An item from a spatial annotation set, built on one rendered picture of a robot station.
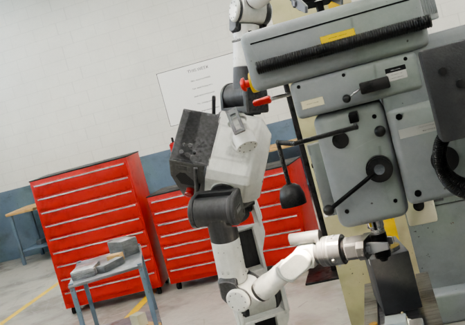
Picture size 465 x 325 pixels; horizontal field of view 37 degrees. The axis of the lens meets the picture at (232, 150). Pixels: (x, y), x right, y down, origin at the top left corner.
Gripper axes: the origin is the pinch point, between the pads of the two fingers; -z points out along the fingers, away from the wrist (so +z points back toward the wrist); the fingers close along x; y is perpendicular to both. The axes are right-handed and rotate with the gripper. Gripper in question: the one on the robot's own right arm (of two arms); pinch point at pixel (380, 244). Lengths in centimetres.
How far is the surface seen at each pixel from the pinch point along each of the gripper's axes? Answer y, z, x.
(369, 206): -13.2, -2.6, -9.6
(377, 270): 12.8, 8.3, 17.3
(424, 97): -38.1, -22.2, -5.3
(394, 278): 16.6, 4.3, 19.0
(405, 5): -62, -23, -7
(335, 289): 125, 151, 336
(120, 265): 42, 241, 188
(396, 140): -28.9, -13.5, -8.4
